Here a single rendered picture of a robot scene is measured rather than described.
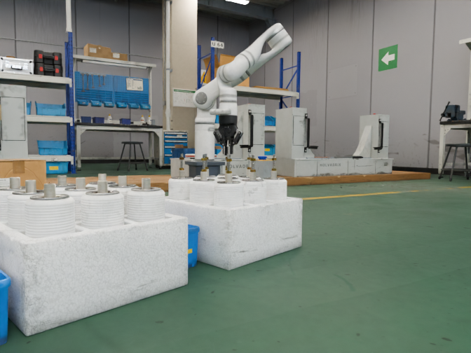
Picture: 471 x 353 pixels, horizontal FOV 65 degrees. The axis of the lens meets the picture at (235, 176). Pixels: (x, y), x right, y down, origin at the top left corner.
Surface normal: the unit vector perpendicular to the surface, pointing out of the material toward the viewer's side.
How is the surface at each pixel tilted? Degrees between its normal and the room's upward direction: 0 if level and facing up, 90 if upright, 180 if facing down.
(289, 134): 90
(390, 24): 90
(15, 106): 90
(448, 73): 90
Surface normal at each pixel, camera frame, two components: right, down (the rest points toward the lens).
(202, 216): -0.68, 0.04
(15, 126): 0.49, 0.07
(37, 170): 0.74, 0.06
